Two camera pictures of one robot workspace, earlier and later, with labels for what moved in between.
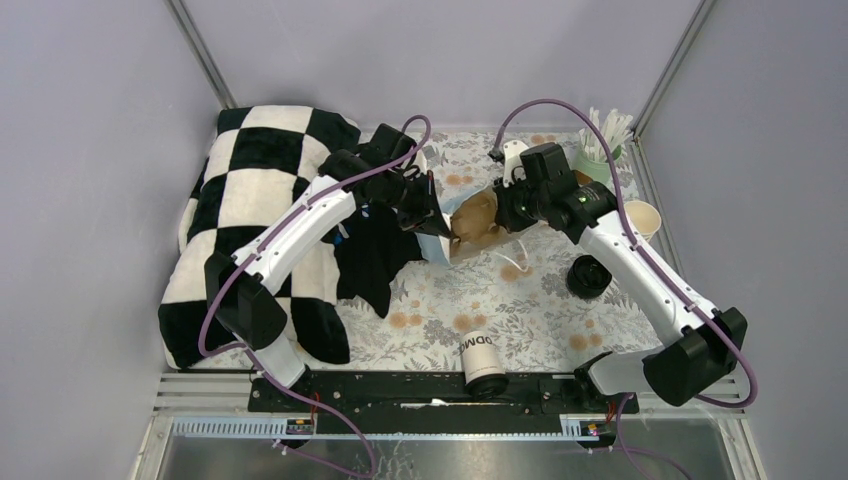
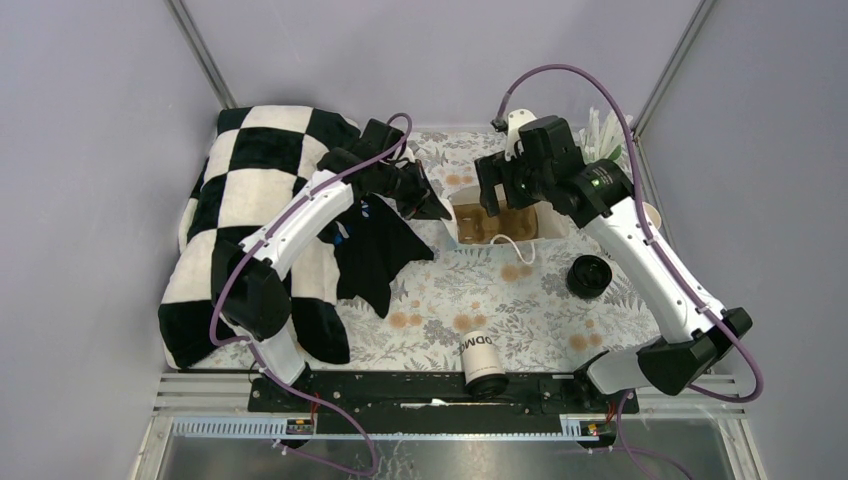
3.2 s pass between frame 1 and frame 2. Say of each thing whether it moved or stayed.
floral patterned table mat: stayed
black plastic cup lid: stayed
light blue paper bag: moved
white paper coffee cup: stayed
